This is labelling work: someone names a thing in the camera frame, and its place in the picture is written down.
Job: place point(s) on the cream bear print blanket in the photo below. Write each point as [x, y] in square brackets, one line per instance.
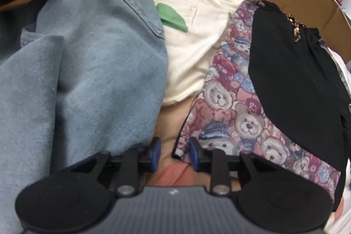
[192, 44]

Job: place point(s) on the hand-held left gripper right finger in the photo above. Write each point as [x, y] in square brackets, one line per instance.
[194, 154]

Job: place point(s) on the black skirt teddy bear lining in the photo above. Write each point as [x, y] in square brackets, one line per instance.
[288, 86]

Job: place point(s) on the light blue jeans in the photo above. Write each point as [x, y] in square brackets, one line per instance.
[82, 72]

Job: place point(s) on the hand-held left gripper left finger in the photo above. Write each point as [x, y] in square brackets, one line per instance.
[155, 154]

